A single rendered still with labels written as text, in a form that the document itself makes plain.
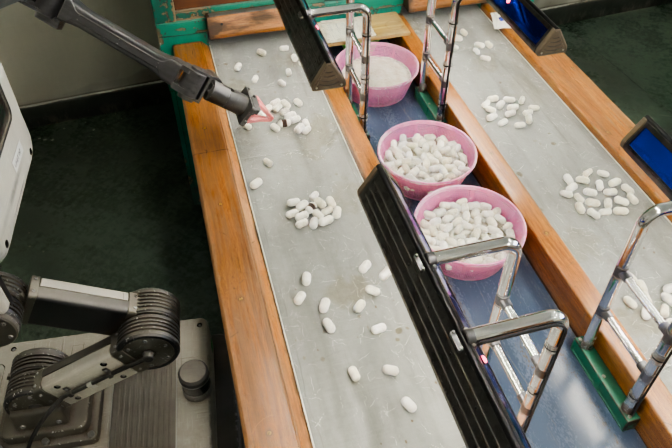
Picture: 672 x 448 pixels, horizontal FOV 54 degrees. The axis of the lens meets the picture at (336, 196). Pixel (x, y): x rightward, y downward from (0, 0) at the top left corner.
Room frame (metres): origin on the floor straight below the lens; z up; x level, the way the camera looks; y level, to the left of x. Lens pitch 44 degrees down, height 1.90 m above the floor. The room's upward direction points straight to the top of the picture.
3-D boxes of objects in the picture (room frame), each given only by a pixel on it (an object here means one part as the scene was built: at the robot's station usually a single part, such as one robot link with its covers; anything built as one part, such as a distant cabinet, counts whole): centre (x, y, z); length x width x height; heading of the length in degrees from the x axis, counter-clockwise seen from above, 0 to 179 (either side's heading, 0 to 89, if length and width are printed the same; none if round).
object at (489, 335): (0.63, -0.24, 0.90); 0.20 x 0.19 x 0.45; 15
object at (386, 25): (2.00, -0.07, 0.77); 0.33 x 0.15 x 0.01; 105
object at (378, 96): (1.79, -0.13, 0.72); 0.27 x 0.27 x 0.10
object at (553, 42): (1.70, -0.44, 1.08); 0.62 x 0.08 x 0.07; 15
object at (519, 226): (1.09, -0.32, 0.72); 0.27 x 0.27 x 0.10
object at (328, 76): (1.55, 0.10, 1.08); 0.62 x 0.08 x 0.07; 15
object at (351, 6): (1.57, 0.02, 0.90); 0.20 x 0.19 x 0.45; 15
